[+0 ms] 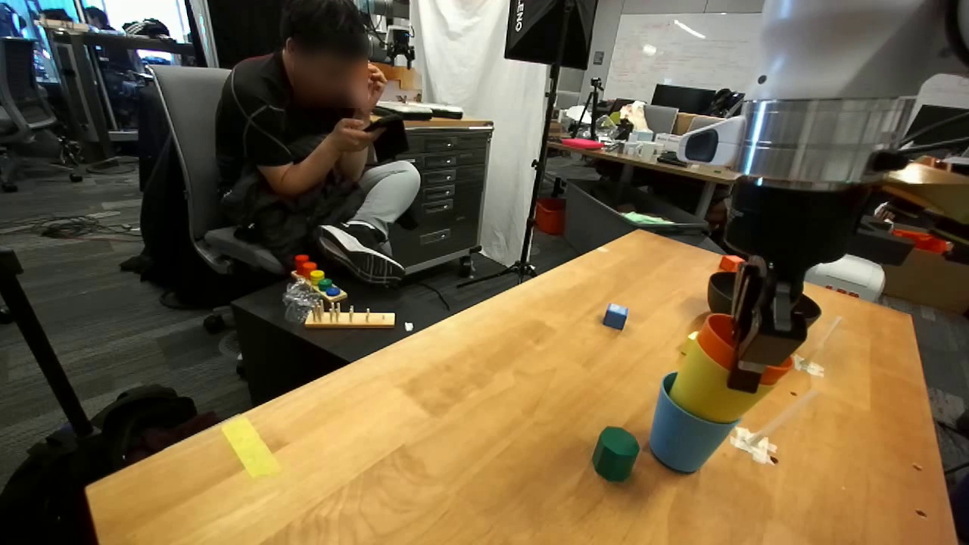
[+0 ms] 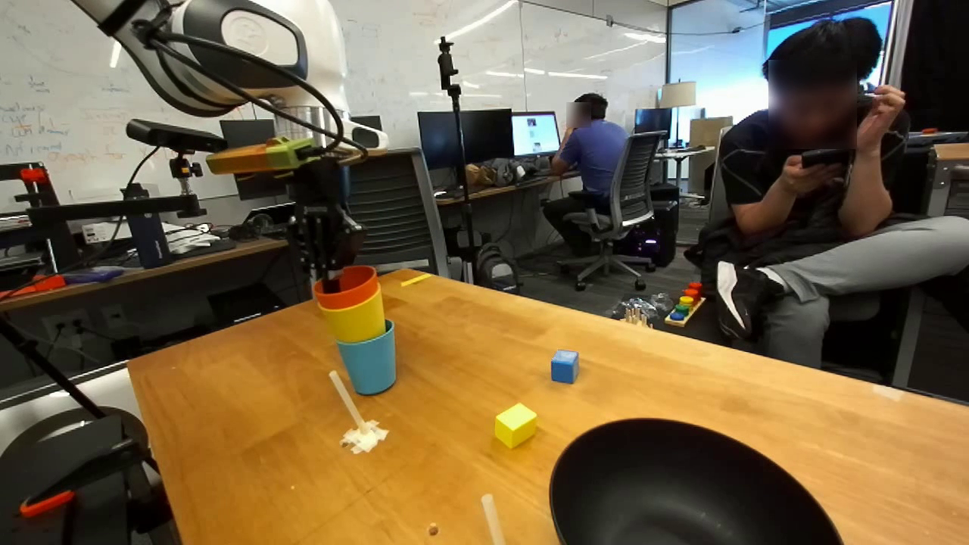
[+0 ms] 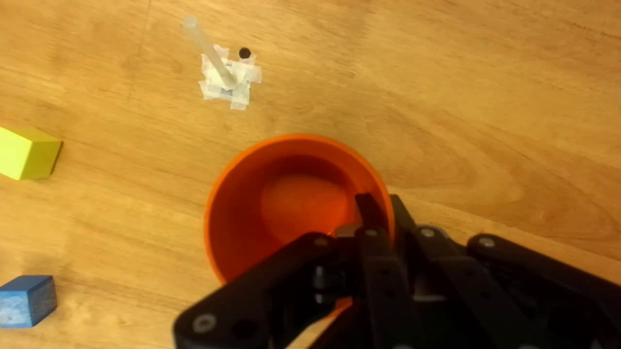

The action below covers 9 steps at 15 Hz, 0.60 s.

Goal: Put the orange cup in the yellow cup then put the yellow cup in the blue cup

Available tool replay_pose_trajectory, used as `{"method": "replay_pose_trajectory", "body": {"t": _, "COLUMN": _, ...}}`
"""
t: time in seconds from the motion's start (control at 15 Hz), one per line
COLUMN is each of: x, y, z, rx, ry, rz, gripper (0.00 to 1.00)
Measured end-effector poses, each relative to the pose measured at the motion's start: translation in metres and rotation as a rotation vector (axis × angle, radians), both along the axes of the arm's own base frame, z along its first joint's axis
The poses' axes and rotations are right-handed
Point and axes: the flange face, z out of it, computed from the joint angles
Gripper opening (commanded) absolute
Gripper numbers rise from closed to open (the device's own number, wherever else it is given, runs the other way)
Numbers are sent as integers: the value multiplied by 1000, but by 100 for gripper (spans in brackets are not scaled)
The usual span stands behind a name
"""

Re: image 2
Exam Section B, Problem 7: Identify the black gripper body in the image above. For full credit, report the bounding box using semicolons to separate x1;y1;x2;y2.
288;155;356;221

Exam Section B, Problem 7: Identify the orange plastic cup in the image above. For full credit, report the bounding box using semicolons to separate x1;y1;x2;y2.
313;264;382;312

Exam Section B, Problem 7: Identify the yellow plastic cup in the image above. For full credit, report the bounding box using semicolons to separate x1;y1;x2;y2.
316;283;389;344

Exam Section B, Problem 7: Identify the blue plastic cup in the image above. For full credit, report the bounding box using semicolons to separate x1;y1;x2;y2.
334;319;398;396

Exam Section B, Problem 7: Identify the grey mesh office chair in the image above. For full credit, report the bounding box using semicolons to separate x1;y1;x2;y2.
343;146;454;295

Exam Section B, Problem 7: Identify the white cloth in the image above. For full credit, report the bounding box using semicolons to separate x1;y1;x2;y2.
159;221;220;258

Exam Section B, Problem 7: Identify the dark double monitor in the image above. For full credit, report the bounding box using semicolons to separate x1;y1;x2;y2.
416;105;515;172

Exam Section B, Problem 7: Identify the long wooden desk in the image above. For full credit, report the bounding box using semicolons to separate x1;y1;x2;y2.
0;234;316;319

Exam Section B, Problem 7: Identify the blue bottle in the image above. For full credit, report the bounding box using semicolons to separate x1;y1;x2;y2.
131;208;170;270

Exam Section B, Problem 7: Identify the clear stick with white wad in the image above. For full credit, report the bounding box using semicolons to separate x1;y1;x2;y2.
328;366;389;457

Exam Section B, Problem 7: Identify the lit computer screen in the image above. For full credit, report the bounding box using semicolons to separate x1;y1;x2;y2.
509;109;563;164

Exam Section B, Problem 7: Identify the black stand with red knob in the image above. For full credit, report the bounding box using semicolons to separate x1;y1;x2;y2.
0;160;205;275

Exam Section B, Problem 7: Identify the yellow cube block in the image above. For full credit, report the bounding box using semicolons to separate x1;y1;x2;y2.
490;398;542;452

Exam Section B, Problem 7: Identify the blue cube block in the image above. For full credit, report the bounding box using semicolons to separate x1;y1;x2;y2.
549;348;580;388

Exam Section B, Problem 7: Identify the person in blue shirt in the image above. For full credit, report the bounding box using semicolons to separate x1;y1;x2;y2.
542;92;630;254

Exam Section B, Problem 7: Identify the black slanted rod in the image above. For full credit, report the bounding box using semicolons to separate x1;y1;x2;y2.
0;314;107;419

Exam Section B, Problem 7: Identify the black swivel office chair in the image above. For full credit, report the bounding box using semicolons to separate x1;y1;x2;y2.
555;127;671;295

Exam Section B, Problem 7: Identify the clear plastic stick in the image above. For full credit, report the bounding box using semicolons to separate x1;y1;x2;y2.
477;490;509;545

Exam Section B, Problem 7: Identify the black round bag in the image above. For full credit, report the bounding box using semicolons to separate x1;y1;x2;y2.
0;404;180;545

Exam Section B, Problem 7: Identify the colourful stacking toy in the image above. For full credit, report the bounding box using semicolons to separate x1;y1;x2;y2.
663;282;709;330

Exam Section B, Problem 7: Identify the white lamp shade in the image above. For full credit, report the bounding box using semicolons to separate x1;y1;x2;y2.
660;79;700;113

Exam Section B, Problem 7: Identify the black bowl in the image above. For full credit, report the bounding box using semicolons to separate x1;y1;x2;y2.
546;419;846;545

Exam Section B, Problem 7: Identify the seated person in black shirt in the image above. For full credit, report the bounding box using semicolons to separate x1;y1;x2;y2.
692;15;969;369

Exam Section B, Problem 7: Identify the black phone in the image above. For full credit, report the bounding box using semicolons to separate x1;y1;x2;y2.
795;148;855;172

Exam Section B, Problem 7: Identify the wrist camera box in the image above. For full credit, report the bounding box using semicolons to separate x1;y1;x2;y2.
202;135;328;177

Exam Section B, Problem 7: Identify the black oblong camera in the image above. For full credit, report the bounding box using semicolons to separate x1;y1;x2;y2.
125;116;229;157

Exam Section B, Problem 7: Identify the orange clamp handle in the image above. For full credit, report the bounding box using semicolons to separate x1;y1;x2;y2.
15;488;81;525

